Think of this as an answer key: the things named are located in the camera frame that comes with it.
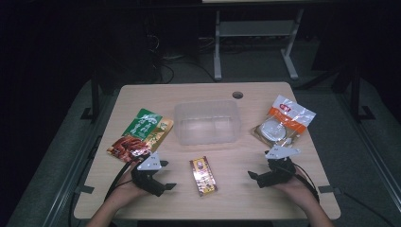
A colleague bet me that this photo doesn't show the person's left hand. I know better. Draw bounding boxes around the person's left hand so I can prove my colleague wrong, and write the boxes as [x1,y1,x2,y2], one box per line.
[104,161,153,211]

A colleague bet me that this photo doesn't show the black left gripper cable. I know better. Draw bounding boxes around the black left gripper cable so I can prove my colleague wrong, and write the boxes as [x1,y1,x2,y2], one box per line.
[103,153,150,201]

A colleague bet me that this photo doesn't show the green and gold snack packet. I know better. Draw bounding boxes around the green and gold snack packet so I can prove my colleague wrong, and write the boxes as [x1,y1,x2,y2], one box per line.
[106,108,175,164]

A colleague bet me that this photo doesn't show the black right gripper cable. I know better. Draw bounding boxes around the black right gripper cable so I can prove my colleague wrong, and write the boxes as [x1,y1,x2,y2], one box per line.
[291,163,321,204]

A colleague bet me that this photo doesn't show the clear plastic container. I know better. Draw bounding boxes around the clear plastic container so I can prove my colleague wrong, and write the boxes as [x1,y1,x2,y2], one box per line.
[173,99,242,147]

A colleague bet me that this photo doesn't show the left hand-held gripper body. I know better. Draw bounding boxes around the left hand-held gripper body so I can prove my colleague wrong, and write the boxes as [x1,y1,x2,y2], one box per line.
[130,151,168,198]

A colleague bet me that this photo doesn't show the white metal table frame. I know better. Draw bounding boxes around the white metal table frame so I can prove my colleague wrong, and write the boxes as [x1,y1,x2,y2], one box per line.
[213,8,305,81]

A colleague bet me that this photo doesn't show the black floor cable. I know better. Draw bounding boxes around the black floor cable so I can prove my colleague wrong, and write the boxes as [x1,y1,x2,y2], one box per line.
[340,191,396,227]

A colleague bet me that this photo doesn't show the small brown snack packet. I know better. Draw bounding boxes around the small brown snack packet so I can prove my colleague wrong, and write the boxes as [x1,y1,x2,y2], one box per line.
[188,155,218,197]

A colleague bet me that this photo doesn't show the black metal stand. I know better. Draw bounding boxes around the black metal stand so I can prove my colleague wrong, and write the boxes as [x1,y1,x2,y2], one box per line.
[348,64,376,124]
[79,70,102,123]

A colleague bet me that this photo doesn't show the orange and white clear packet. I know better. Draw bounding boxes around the orange and white clear packet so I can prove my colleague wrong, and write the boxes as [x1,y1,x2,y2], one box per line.
[251,94,317,149]

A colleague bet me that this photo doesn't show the black floor cables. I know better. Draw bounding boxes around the black floor cables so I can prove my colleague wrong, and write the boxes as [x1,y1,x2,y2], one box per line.
[145,29,219,84]

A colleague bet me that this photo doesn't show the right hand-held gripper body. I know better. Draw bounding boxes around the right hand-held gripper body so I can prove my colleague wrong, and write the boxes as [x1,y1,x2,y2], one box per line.
[256,145,302,189]

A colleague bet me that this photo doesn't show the person's right hand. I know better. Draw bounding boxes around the person's right hand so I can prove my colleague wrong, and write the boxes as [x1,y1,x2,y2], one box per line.
[272,171,317,211]

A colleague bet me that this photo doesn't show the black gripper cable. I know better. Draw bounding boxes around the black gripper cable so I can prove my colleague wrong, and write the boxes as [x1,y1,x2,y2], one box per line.
[291,163,321,204]
[103,153,150,201]

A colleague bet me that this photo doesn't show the dark table edge bracket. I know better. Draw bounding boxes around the dark table edge bracket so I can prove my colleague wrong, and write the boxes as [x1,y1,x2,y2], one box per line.
[317,185,342,195]
[75,184,96,195]

